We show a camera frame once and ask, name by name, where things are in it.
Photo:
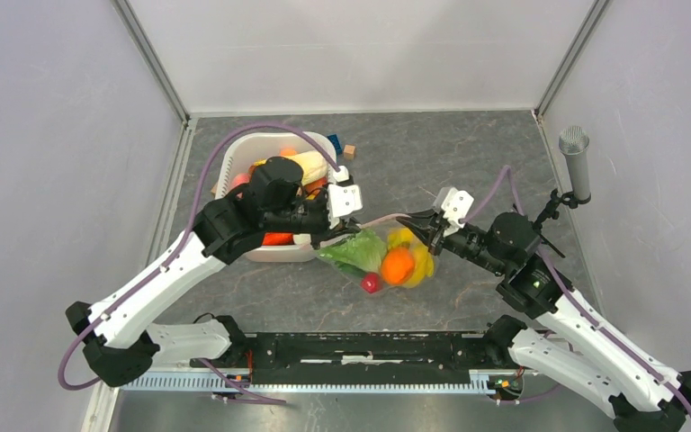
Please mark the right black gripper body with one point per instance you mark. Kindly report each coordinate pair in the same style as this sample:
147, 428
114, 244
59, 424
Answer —
457, 241

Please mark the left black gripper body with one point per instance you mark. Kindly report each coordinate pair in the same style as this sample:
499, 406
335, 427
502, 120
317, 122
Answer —
315, 223

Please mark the yellow banana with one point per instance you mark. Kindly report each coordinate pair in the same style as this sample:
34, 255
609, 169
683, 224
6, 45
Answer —
424, 261

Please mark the orange bell pepper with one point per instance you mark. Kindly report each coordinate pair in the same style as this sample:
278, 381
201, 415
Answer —
397, 266

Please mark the clear zip top bag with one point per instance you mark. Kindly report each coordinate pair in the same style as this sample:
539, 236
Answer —
382, 226

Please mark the yellow crinkled lettuce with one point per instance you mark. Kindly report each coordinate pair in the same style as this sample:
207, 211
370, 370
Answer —
310, 167

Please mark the green napa cabbage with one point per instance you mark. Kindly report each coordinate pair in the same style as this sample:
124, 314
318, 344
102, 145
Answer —
364, 250

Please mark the red apple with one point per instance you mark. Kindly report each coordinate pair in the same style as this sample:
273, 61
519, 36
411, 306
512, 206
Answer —
371, 283

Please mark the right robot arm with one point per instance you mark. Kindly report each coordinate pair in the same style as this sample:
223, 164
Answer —
601, 364

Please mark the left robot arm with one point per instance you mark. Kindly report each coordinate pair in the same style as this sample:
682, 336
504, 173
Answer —
119, 337

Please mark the orange chili pepper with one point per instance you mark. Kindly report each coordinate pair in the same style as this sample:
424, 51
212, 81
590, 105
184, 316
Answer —
277, 239

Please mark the small wooden cube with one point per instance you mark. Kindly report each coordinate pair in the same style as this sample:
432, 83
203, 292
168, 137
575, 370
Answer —
349, 152

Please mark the blue toy block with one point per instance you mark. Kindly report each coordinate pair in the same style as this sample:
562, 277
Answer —
334, 140

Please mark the lower reddish peach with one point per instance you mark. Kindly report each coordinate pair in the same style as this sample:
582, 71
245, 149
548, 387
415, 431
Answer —
239, 179

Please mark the white plastic basket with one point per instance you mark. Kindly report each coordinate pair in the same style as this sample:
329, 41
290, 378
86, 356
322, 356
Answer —
239, 157

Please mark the grey microphone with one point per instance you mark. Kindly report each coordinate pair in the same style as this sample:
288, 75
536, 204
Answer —
573, 144

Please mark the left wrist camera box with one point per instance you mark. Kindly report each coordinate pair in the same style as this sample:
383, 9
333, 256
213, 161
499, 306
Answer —
342, 191

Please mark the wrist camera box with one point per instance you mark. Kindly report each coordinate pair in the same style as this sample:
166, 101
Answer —
342, 191
452, 205

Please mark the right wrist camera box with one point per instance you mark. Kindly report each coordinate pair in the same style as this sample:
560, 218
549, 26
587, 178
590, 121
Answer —
452, 205

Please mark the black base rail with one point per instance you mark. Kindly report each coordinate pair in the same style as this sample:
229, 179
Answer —
435, 357

